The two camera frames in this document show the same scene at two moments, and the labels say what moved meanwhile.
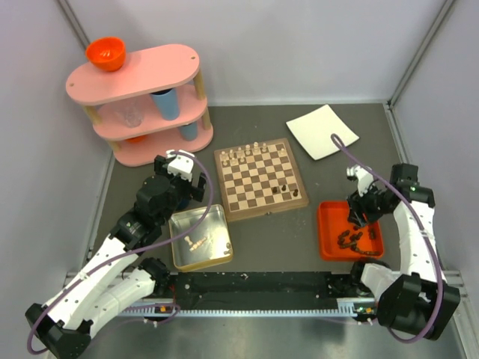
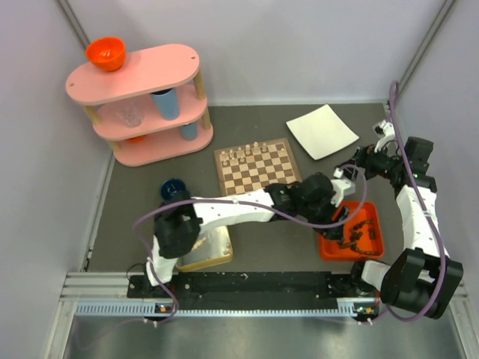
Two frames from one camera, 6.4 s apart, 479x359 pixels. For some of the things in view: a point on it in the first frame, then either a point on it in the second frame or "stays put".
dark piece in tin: (229, 251) stays put
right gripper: (358, 208) → (365, 157)
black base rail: (256, 289) stays put
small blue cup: (189, 132) stays put
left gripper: (194, 192) → (340, 216)
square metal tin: (209, 245) stays put
